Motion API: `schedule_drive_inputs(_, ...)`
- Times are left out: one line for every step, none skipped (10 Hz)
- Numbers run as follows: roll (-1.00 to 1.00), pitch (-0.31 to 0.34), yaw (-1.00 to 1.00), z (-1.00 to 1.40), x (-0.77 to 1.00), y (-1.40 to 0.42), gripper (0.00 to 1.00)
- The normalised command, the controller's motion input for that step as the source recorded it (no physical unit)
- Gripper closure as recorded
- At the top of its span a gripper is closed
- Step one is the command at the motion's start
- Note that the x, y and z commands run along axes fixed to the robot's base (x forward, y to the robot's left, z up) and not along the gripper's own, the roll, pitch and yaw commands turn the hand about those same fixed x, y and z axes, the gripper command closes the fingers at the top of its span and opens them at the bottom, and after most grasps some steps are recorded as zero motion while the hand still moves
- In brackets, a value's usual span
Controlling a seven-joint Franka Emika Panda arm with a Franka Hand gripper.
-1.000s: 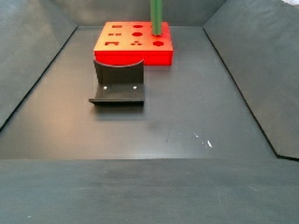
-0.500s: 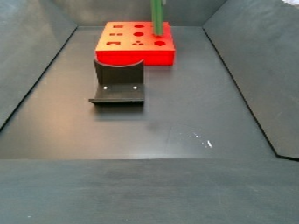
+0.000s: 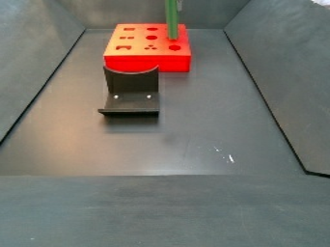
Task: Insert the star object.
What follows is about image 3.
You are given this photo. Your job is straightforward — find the green star-profile peg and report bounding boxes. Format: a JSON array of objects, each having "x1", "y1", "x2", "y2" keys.
[{"x1": 165, "y1": 0, "x2": 178, "y2": 40}]

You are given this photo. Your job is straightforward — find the red shape-sorter block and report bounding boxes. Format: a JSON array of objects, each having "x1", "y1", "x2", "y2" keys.
[{"x1": 103, "y1": 23, "x2": 193, "y2": 72}]

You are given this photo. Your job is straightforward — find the black curved holder bracket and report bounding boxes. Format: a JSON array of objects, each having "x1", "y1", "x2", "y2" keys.
[{"x1": 98, "y1": 67, "x2": 161, "y2": 116}]

